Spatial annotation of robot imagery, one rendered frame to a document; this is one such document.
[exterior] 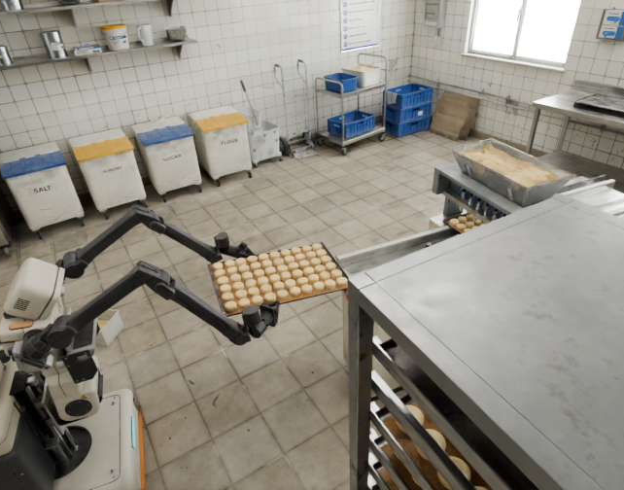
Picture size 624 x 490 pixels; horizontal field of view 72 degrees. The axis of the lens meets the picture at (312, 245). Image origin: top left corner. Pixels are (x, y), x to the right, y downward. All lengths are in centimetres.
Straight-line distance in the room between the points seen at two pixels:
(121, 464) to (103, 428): 25
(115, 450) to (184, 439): 42
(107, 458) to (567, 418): 221
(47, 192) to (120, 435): 296
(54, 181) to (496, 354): 461
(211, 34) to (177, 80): 65
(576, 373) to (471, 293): 16
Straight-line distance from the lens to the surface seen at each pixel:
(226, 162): 521
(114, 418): 262
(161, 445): 277
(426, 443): 72
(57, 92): 533
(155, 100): 548
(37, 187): 488
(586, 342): 61
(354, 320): 67
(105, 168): 487
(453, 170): 257
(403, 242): 241
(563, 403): 54
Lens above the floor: 221
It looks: 34 degrees down
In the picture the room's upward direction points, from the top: 4 degrees counter-clockwise
